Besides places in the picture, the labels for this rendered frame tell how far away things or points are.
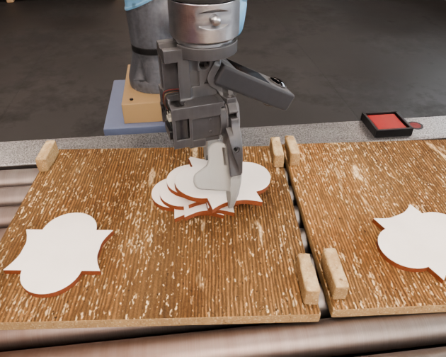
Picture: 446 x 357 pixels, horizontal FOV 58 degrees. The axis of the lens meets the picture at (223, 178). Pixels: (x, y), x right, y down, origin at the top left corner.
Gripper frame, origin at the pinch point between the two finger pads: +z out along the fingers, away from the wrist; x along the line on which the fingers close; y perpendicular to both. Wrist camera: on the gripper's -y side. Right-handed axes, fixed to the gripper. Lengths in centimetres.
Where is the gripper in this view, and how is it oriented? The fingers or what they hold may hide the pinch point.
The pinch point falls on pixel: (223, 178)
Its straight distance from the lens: 56.5
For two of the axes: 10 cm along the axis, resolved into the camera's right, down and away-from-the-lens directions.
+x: 3.2, 5.8, -7.5
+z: 0.0, 7.9, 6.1
